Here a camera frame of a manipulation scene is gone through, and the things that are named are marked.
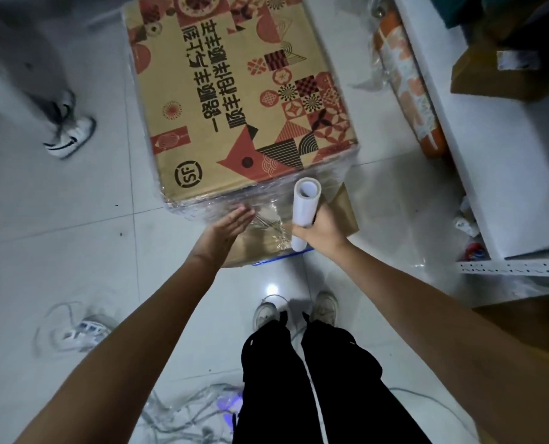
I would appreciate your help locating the white power strip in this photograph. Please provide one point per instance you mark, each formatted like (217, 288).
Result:
(82, 330)

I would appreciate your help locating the orange patterned rolled mat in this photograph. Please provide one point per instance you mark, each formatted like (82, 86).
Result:
(408, 83)

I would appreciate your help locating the person's left hand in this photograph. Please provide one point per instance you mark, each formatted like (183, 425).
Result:
(221, 234)

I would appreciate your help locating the person's right grey shoe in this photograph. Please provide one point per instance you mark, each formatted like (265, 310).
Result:
(325, 307)

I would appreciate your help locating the person's right hand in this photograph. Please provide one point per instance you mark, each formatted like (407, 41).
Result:
(323, 231)

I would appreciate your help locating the person's black trousers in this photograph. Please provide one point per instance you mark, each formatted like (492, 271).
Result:
(311, 388)

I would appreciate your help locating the printed cardboard box wrapped film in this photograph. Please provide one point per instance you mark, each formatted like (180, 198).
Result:
(242, 97)

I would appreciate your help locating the person's left forearm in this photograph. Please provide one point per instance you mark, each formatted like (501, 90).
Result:
(131, 346)

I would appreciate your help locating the small items under shelf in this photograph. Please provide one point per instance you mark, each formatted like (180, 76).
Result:
(468, 231)

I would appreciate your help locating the person's right fingers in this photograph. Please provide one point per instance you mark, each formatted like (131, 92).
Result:
(307, 233)

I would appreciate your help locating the person's left fingers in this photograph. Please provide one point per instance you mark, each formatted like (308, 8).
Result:
(240, 220)

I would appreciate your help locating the brown cardboard box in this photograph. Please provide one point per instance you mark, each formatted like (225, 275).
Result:
(510, 69)

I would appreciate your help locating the white stretch film roll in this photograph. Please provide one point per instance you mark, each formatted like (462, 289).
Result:
(305, 205)

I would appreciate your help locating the person's left grey shoe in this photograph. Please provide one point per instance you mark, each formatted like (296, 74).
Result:
(265, 314)

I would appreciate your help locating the person's grey shoe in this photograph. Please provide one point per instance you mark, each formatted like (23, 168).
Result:
(265, 314)
(325, 307)

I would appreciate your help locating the white metal shelf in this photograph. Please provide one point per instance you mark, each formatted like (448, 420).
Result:
(491, 134)

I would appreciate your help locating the person's right forearm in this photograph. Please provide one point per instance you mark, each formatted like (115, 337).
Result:
(454, 346)

